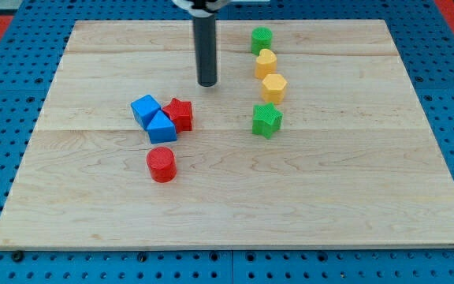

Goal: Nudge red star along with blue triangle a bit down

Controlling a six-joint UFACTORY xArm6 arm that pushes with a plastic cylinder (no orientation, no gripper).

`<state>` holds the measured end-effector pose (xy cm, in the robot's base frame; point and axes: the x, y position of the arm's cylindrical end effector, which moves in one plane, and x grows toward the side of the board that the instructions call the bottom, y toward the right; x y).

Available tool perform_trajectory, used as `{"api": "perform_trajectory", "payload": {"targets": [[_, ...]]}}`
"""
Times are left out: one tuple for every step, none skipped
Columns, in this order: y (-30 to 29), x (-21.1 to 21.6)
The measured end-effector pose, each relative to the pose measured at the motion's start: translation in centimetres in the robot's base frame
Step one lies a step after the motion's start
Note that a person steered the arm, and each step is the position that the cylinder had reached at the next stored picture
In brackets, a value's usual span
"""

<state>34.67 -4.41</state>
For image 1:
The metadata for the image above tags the red cylinder block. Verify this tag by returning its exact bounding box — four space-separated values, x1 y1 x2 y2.
146 147 177 183

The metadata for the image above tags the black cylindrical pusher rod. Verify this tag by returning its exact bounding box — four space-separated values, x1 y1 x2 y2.
192 14 218 87

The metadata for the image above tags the yellow hexagon block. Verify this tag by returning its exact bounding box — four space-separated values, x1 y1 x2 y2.
261 74 288 104

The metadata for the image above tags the red star block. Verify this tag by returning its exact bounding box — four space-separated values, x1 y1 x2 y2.
162 98 193 133

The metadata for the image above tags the green cylinder block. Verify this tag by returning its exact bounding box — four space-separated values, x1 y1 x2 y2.
251 26 273 56

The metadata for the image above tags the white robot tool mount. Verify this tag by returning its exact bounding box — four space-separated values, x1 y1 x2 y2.
172 0 231 17

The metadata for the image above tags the green star block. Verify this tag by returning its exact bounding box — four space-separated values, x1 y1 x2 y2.
252 103 283 139

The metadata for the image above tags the blue triangle block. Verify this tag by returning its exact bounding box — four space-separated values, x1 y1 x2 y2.
147 110 177 144

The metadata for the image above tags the blue cube block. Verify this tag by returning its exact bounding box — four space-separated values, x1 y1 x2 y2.
130 94 161 130

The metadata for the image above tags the light wooden board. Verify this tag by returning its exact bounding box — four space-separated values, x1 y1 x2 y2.
0 20 454 251

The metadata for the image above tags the yellow heart block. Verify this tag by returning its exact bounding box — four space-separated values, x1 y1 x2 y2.
254 49 277 79

